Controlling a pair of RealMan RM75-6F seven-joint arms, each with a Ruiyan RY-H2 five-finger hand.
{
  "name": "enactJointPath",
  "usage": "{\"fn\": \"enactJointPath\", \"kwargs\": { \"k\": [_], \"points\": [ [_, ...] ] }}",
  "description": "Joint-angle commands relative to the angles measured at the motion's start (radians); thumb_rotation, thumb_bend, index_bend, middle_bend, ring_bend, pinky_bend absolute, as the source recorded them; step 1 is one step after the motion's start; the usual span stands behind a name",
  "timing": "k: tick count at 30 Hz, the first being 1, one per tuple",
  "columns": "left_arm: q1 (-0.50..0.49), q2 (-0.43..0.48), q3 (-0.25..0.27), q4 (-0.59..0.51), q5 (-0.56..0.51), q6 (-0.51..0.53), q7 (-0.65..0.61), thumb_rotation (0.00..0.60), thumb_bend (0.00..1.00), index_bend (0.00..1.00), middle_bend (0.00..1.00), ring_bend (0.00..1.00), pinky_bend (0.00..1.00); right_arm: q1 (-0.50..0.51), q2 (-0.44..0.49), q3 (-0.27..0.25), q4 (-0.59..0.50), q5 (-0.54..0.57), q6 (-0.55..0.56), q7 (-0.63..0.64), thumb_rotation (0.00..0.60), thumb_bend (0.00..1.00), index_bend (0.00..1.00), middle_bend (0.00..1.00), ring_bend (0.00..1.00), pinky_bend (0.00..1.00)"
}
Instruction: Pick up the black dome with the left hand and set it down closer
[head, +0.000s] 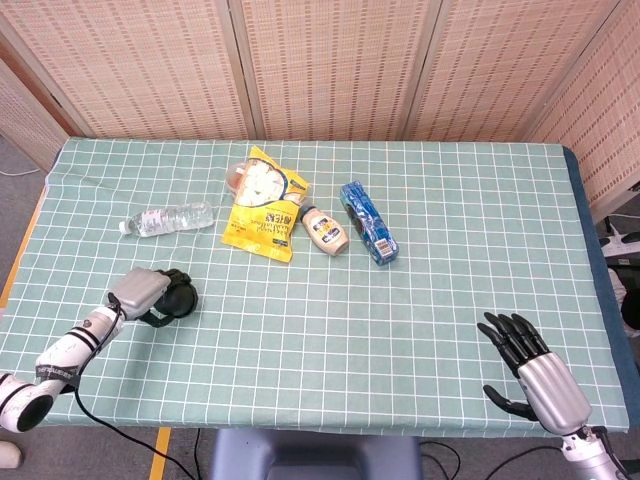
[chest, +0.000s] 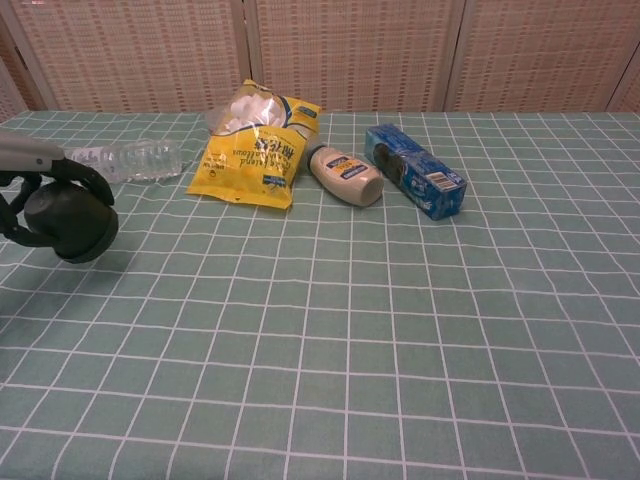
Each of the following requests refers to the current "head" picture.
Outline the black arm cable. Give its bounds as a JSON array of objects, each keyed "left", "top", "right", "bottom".
[
  {"left": 592, "top": 425, "right": 629, "bottom": 476},
  {"left": 73, "top": 292, "right": 171, "bottom": 464}
]

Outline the green checked tablecloth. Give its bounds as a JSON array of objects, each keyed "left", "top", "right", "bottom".
[{"left": 0, "top": 137, "right": 630, "bottom": 436}]

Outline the beige mayonnaise squeeze bottle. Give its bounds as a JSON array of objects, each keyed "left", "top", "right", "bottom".
[{"left": 298, "top": 203, "right": 350, "bottom": 257}]

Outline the blue cookie box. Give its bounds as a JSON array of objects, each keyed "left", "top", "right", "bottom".
[{"left": 340, "top": 180, "right": 400, "bottom": 266}]

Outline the woven folding screen panel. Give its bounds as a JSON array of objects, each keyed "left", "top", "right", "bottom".
[
  {"left": 0, "top": 0, "right": 251, "bottom": 141},
  {"left": 229, "top": 0, "right": 444, "bottom": 142},
  {"left": 404, "top": 0, "right": 640, "bottom": 144},
  {"left": 522, "top": 14, "right": 640, "bottom": 224},
  {"left": 0, "top": 47, "right": 69, "bottom": 171}
]

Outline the black bulky object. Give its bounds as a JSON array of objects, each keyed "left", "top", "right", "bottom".
[{"left": 607, "top": 267, "right": 640, "bottom": 331}]

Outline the black round container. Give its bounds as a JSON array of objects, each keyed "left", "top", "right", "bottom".
[{"left": 154, "top": 272, "right": 200, "bottom": 320}]

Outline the yellow snack bag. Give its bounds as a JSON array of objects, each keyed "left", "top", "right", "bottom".
[{"left": 221, "top": 144, "right": 311, "bottom": 264}]

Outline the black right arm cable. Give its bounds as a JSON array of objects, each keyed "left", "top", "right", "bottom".
[{"left": 592, "top": 425, "right": 629, "bottom": 476}]

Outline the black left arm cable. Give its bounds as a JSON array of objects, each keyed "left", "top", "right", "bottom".
[{"left": 73, "top": 292, "right": 171, "bottom": 464}]

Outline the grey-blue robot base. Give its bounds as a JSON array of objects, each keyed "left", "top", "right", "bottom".
[{"left": 208, "top": 428, "right": 422, "bottom": 480}]

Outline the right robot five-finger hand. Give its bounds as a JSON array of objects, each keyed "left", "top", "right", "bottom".
[{"left": 477, "top": 312, "right": 594, "bottom": 435}]

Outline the black round lid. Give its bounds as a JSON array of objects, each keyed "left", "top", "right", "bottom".
[{"left": 162, "top": 299, "right": 200, "bottom": 321}]

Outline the clear plastic water bottle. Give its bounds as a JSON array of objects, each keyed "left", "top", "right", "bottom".
[{"left": 118, "top": 200, "right": 217, "bottom": 239}]

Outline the clear plastic food package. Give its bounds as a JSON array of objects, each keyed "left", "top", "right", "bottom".
[{"left": 224, "top": 160, "right": 251, "bottom": 197}]

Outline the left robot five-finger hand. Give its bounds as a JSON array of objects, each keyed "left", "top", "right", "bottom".
[{"left": 106, "top": 267, "right": 195, "bottom": 330}]

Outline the pale shoe tip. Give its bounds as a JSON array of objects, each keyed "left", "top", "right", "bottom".
[{"left": 0, "top": 439, "right": 24, "bottom": 470}]

